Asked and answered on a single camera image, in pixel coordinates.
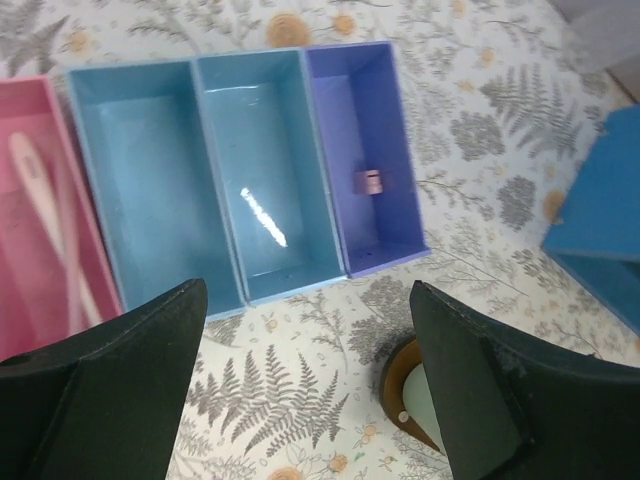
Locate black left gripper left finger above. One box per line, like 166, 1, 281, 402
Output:
1, 279, 208, 479

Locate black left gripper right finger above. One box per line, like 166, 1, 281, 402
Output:
410, 281, 639, 479

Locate pink white toothbrush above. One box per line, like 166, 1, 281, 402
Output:
8, 131, 102, 329

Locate green plastic cup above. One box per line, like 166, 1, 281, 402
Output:
403, 364, 446, 454

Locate oval wooden tray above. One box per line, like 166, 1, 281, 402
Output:
379, 337, 444, 453

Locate pink drawer box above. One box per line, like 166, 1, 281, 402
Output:
1, 76, 122, 358

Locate blue wooden shelf unit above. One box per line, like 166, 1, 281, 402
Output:
542, 105, 640, 332

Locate small pink clip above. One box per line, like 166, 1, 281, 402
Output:
354, 169, 384, 196

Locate purple drawer box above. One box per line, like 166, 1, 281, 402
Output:
305, 42, 429, 278

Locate light blue drawer box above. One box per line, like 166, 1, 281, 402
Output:
195, 48, 345, 305

